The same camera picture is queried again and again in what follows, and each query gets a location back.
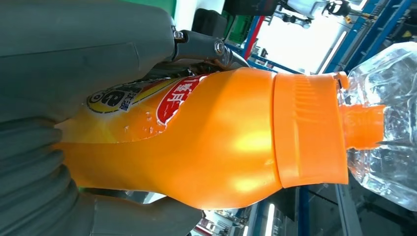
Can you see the black carrying case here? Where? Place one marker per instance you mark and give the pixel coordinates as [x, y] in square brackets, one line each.
[208, 22]

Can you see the green table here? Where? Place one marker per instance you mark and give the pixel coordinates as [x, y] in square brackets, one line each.
[156, 5]

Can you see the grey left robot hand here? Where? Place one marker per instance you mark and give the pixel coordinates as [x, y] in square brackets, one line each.
[81, 49]

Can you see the green plastic crate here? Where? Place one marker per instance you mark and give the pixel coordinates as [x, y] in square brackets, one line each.
[240, 29]

